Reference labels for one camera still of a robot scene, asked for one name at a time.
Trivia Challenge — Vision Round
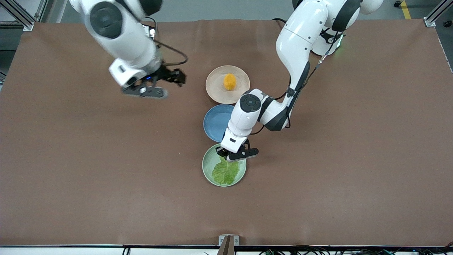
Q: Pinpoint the green lettuce leaf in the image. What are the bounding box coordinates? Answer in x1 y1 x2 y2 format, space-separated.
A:
212 156 241 186

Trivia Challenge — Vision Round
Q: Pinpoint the yellow lemon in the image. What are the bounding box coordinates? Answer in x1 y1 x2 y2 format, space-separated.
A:
223 73 237 91

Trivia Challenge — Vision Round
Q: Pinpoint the pale green round plate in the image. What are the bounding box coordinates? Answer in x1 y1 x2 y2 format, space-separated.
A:
202 143 247 187

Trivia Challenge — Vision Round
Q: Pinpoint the blue round plate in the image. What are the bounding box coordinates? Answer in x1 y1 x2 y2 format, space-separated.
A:
203 104 236 142

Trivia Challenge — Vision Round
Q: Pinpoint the beige round plate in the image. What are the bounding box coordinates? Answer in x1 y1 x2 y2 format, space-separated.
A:
206 65 251 105

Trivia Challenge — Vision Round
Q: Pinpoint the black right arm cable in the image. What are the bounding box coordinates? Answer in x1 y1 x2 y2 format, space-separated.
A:
143 16 188 68

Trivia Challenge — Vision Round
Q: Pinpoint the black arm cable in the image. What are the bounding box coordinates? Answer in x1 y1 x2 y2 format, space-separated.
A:
273 30 342 130
143 16 188 68

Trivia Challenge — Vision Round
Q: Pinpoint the metal table edge bracket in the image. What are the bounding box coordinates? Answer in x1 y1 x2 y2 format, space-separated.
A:
219 234 240 246

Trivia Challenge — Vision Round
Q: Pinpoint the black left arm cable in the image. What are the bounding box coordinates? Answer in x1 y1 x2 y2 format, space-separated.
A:
273 30 342 130

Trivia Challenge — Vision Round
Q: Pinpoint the aluminium frame profile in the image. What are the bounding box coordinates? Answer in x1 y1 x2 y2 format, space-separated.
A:
423 0 453 28
0 0 35 32

